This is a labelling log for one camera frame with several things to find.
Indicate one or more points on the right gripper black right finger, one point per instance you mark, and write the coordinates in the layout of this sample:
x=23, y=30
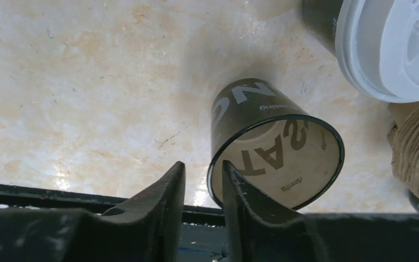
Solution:
x=261, y=229

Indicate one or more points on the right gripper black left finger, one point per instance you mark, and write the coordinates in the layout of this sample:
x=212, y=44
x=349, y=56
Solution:
x=145, y=227

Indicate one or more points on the dark coffee cup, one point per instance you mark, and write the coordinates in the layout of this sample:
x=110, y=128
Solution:
x=282, y=150
x=324, y=21

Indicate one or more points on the brown pulp cup carrier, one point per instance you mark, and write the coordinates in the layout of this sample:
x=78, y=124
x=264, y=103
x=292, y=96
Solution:
x=404, y=142

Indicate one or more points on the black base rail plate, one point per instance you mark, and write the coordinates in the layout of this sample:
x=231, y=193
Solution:
x=203, y=234

